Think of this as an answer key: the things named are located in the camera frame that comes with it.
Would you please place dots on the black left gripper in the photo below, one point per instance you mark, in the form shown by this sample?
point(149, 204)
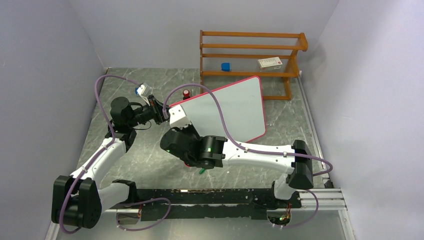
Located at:
point(157, 109)

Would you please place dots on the pink-framed whiteboard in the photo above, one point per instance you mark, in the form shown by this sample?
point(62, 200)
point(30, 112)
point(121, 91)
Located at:
point(236, 108)

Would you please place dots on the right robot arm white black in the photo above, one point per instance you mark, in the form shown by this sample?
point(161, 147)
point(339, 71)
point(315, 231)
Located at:
point(208, 152)

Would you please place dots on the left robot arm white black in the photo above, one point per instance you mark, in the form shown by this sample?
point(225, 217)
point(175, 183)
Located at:
point(77, 202)

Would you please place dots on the blue object on rack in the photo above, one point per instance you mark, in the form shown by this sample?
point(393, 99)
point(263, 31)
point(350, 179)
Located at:
point(225, 67)

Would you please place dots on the orange wooden rack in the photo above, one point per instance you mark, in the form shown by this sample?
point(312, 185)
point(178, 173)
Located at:
point(243, 50)

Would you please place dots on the white red box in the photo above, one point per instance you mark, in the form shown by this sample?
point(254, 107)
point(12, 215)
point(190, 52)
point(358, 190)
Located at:
point(271, 63)

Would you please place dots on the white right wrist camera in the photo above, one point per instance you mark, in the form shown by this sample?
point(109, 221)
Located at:
point(178, 118)

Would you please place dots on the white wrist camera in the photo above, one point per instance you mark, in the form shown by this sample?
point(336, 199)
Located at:
point(146, 90)
point(178, 118)

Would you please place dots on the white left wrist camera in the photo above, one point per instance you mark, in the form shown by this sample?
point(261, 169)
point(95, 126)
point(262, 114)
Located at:
point(146, 90)

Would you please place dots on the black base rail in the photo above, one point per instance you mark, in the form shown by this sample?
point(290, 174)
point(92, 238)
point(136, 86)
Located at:
point(253, 203)

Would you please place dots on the aluminium frame rail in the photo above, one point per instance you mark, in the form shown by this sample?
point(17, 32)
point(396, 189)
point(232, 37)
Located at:
point(325, 214)

